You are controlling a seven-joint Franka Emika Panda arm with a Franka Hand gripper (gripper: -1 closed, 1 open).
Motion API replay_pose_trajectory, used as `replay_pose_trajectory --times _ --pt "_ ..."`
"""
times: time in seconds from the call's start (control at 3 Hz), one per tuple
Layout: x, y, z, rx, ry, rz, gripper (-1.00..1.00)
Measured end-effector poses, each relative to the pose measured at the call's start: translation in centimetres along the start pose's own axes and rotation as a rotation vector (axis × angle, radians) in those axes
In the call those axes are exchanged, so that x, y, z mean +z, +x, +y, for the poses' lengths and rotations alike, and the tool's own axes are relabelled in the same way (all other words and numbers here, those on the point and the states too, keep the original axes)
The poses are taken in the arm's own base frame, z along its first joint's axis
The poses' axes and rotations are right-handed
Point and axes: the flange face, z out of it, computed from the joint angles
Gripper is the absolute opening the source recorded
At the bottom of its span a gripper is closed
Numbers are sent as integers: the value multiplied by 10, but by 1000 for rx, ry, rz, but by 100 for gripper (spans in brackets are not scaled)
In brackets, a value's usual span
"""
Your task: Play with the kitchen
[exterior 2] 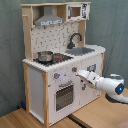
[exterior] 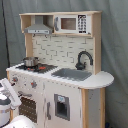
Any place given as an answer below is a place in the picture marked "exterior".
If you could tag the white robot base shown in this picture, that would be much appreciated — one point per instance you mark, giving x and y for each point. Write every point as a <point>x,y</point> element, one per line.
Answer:
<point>20,122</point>

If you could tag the white toy microwave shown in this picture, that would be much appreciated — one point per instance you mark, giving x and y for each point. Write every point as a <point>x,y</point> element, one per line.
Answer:
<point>74,24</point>

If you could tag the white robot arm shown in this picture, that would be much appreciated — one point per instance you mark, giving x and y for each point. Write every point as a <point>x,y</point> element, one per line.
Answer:
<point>8,100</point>

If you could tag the left red stove knob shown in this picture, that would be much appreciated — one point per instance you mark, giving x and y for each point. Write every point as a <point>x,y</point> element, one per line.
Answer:
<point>14,79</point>

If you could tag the white oven door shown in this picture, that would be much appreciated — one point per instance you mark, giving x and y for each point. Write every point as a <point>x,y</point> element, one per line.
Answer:
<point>31,105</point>

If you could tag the red stove knob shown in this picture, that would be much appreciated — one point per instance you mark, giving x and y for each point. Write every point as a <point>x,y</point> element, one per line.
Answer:
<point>14,79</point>
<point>33,84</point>

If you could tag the small metal pot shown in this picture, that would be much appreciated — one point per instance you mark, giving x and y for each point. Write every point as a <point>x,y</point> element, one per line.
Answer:
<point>30,61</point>

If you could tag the white cupboard door with dispenser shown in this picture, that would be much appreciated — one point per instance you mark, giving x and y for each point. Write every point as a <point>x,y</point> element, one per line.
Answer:
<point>63,106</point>

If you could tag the grey toy sink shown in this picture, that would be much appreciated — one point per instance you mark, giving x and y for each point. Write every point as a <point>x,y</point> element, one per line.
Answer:
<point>72,74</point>

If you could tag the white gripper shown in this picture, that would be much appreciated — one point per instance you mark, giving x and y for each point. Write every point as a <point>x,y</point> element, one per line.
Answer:
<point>11,94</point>

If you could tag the grey range hood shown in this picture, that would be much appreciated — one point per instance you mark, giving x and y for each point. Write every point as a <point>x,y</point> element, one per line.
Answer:
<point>39,27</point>

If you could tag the right red stove knob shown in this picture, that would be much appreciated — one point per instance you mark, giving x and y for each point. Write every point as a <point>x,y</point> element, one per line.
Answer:
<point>33,84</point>

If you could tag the black toy faucet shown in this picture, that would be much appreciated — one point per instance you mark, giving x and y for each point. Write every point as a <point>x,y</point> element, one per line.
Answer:
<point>80,65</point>

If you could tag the black toy stovetop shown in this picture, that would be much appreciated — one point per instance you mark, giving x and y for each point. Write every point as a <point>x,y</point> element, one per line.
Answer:
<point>39,68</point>

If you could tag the wooden toy kitchen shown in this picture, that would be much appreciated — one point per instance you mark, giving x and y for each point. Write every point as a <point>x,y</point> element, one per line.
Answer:
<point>61,50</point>

